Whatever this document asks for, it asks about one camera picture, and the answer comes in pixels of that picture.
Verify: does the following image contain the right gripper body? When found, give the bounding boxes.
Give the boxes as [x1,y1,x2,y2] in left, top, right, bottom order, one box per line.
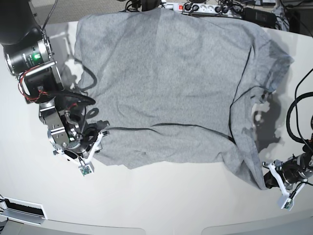
[66,124,101,159]

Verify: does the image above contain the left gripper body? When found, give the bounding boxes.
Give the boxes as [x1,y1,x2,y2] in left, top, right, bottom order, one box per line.
[275,154,313,190]

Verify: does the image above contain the grey t-shirt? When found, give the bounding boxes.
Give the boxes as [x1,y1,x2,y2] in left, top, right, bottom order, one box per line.
[74,8,293,189]

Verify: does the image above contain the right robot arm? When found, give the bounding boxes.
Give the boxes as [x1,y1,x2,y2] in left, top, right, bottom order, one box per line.
[0,0,104,163]

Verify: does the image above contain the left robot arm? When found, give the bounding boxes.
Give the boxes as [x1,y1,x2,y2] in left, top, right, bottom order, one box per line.
[254,76,313,190]

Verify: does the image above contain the black power adapter brick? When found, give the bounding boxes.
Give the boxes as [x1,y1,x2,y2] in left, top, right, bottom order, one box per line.
[242,8,276,28]

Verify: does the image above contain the white power strip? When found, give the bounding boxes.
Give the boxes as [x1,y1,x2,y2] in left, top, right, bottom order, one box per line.
[159,1,243,19]

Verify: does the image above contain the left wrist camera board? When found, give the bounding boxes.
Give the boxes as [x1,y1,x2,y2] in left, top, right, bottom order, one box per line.
[277,195,294,211]

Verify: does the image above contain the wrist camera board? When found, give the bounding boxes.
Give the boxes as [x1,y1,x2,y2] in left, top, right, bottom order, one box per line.
[78,163,94,177]
[277,195,294,211]

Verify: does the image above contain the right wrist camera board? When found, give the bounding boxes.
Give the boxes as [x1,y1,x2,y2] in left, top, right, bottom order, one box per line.
[78,163,94,177]

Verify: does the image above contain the table cable grommet slot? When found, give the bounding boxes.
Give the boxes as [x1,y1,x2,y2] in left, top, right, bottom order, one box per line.
[0,196,48,226]

